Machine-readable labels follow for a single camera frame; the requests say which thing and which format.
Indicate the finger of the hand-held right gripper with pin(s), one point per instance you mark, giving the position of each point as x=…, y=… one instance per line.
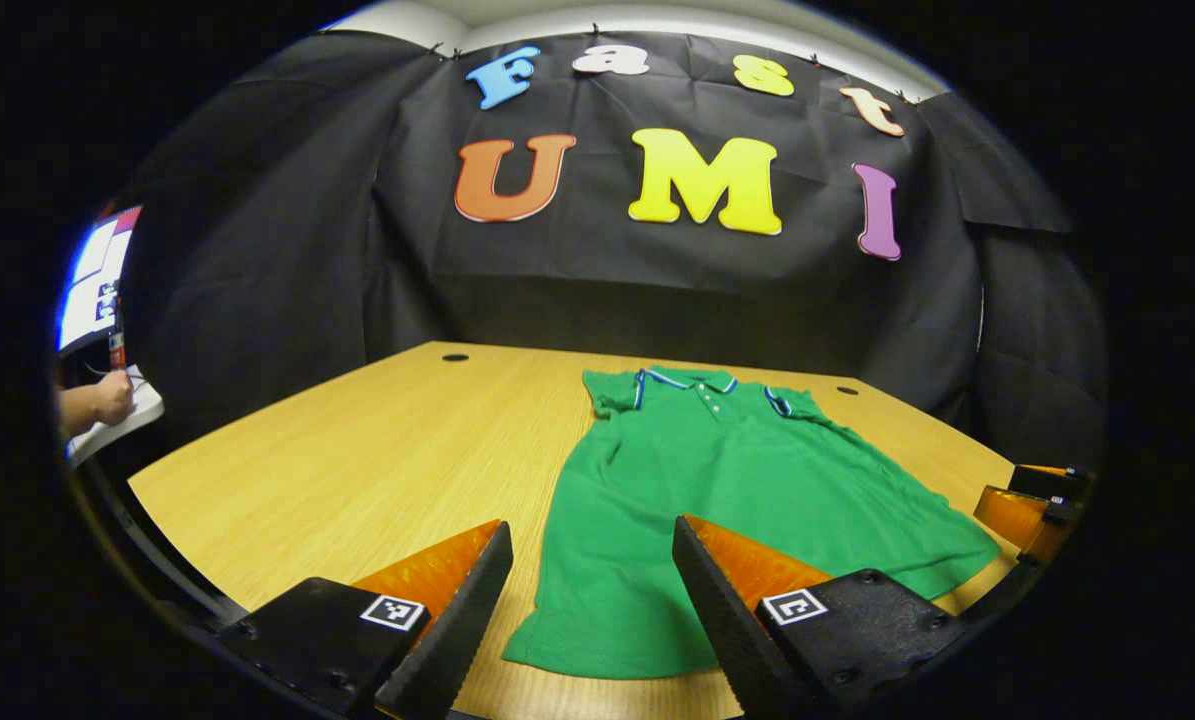
x=1017, y=520
x=1052, y=480

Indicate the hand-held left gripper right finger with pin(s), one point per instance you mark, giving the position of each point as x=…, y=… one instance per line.
x=727, y=630

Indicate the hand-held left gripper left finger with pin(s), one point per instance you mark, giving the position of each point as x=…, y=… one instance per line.
x=457, y=640

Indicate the green T-shirt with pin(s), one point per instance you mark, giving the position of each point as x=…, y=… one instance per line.
x=717, y=480

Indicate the black backdrop cloth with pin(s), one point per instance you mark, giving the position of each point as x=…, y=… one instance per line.
x=607, y=290

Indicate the white paper sheet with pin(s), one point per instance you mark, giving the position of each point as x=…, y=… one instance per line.
x=137, y=415

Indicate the red bottle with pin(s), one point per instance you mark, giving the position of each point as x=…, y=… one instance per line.
x=117, y=340

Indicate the computer monitor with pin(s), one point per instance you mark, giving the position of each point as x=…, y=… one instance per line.
x=92, y=290

